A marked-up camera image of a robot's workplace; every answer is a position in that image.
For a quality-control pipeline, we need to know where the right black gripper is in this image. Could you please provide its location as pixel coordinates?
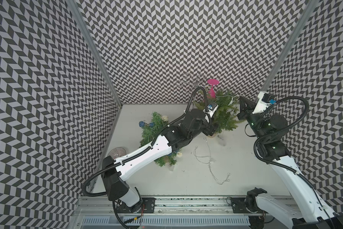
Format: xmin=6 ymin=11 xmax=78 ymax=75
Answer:
xmin=237 ymin=95 xmax=268 ymax=140

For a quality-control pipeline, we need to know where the light green fern tree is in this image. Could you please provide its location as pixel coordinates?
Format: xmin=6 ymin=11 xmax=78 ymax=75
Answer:
xmin=207 ymin=89 xmax=243 ymax=134

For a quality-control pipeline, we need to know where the thin wire fairy light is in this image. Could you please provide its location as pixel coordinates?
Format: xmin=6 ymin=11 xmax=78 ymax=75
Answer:
xmin=194 ymin=131 xmax=231 ymax=185

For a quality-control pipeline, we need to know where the rattan ball string light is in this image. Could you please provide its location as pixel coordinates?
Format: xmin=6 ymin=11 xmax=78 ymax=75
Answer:
xmin=138 ymin=115 xmax=183 ymax=158

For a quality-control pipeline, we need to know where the dark green christmas tree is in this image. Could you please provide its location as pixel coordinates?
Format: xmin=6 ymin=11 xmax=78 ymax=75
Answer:
xmin=139 ymin=111 xmax=183 ymax=168

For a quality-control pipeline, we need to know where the clear battery box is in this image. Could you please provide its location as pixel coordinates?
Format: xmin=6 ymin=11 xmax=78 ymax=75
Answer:
xmin=168 ymin=165 xmax=175 ymax=171

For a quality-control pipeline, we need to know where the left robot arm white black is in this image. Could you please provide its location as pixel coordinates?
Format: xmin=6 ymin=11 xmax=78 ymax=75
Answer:
xmin=82 ymin=86 xmax=218 ymax=212

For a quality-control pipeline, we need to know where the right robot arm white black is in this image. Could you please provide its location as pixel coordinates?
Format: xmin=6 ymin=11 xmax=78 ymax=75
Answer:
xmin=238 ymin=92 xmax=343 ymax=229

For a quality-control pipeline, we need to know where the pink hourglass ornament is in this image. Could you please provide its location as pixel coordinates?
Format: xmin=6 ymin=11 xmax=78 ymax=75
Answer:
xmin=207 ymin=79 xmax=220 ymax=98

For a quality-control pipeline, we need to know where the chrome jewelry stand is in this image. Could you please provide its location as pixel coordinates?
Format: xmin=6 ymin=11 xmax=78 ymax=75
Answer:
xmin=176 ymin=73 xmax=208 ymax=91

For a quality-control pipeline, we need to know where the pink glass bowl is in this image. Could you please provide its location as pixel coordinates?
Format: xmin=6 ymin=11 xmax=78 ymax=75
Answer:
xmin=107 ymin=147 xmax=127 ymax=160

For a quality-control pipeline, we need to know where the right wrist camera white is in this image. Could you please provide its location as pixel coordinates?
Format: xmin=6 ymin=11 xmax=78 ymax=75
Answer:
xmin=252 ymin=91 xmax=276 ymax=114

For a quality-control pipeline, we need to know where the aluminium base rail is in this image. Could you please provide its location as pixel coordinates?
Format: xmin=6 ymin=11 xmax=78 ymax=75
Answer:
xmin=73 ymin=196 xmax=312 ymax=229

